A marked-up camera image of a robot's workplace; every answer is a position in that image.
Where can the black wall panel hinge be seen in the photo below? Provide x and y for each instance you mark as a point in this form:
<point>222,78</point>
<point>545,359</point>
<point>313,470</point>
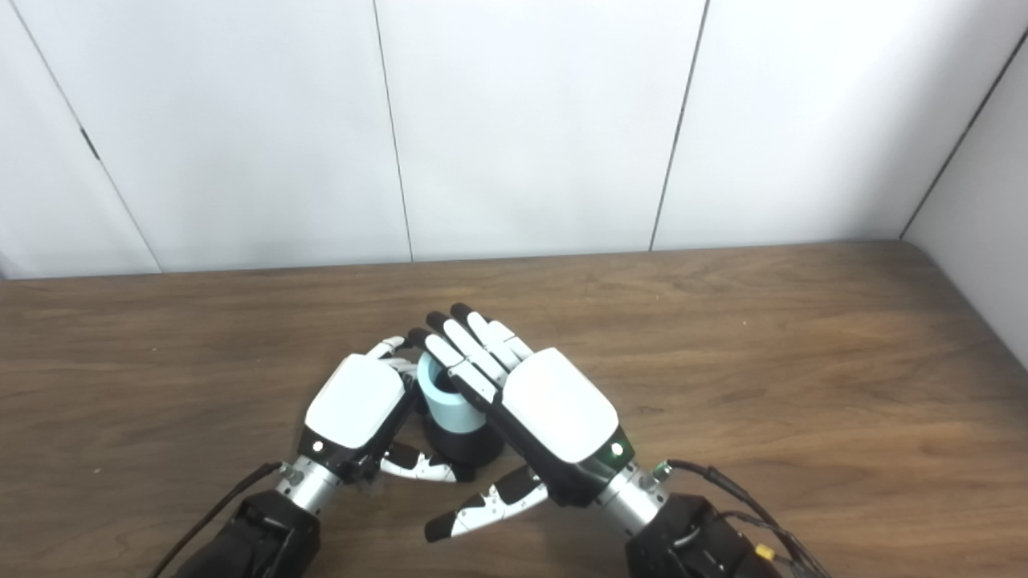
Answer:
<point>90,144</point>

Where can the white and black left hand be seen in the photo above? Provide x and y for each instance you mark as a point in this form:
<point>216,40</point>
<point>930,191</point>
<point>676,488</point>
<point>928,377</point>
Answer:
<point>353,401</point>

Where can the white and black right hand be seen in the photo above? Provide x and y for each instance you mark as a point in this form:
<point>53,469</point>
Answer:
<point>558,409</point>

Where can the black flared nozzle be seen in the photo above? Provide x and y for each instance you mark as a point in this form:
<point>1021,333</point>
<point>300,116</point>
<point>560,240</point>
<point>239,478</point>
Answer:
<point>466,445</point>

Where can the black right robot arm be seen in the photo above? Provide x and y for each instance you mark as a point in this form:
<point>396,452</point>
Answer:
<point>691,534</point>

